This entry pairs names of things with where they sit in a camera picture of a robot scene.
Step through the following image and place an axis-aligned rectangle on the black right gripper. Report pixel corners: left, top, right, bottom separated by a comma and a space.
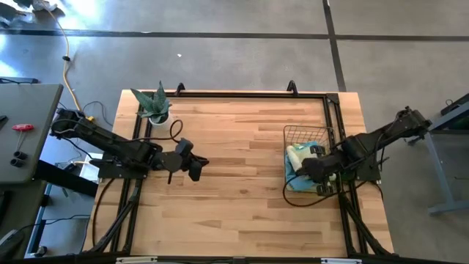
296, 144, 348, 197

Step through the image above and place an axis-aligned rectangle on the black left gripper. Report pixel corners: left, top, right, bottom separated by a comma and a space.
152, 148, 210, 183

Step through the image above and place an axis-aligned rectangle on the teal textured microfiber towel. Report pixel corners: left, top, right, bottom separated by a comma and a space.
284, 141, 320, 193

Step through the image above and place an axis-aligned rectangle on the potted snake plant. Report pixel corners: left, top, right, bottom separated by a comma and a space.
130, 80, 174, 128

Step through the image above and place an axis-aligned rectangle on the white flat box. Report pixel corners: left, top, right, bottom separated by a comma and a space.
78, 152, 103, 183

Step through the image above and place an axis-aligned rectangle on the grey metal stand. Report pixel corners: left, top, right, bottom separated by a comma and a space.
405, 93, 469, 216

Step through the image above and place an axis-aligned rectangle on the grey side table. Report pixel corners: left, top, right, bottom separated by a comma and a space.
0, 83, 64, 184

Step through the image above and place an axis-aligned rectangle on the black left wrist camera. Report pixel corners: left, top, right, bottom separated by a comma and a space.
174, 137, 195, 157

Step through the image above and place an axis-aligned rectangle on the wire basket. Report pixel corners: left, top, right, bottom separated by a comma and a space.
282, 125, 337, 194

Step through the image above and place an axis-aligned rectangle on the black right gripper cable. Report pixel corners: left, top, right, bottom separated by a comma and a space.
281, 175, 369, 208

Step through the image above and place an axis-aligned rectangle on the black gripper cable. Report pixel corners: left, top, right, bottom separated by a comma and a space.
126, 119, 184, 144
281, 175, 369, 208

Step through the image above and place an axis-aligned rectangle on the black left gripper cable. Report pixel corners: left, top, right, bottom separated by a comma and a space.
126, 119, 184, 144

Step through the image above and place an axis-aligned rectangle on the black aluminium table frame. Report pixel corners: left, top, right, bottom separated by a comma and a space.
82, 87, 396, 264

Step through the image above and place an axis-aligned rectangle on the yellow cable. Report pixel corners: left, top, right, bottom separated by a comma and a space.
43, 7, 95, 122

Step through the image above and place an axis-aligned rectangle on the red-handled tool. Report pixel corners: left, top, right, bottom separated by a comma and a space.
11, 123, 34, 152

